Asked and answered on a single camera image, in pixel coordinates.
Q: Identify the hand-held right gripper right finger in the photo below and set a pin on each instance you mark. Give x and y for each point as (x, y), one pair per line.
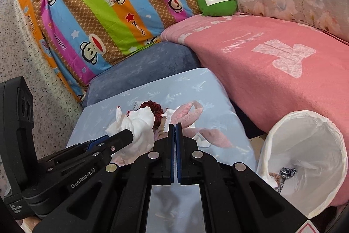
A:
(178, 162)

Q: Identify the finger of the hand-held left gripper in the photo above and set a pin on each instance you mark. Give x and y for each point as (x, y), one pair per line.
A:
(120, 140)
(93, 144)

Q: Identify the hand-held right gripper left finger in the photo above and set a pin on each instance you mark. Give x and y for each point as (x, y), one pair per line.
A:
(171, 162)

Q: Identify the white socks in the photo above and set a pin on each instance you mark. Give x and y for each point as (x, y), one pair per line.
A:
(141, 123)

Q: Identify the dark red hair scrunchie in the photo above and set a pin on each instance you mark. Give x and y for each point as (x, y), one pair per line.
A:
(151, 107)

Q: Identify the pink cloth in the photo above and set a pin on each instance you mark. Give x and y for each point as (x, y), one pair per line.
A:
(218, 138)
(188, 113)

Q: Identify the white plastic bag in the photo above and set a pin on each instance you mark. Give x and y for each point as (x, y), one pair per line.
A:
(313, 140)

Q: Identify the blue-grey cushion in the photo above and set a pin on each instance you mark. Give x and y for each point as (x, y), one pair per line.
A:
(141, 66)

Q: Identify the light blue palm print pillow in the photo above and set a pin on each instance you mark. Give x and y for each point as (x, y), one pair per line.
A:
(190, 83)

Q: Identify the dark patterned scrap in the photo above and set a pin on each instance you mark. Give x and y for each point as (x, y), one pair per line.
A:
(285, 172)

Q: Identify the orange-edged monkey print pillow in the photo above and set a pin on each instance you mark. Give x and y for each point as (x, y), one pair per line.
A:
(27, 12)

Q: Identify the pink blanket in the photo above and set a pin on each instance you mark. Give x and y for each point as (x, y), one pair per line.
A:
(259, 72)

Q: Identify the large striped monkey print pillow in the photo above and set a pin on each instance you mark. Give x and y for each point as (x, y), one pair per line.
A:
(109, 3)

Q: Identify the green check mark plush cushion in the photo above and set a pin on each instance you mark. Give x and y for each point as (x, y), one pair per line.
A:
(218, 7)

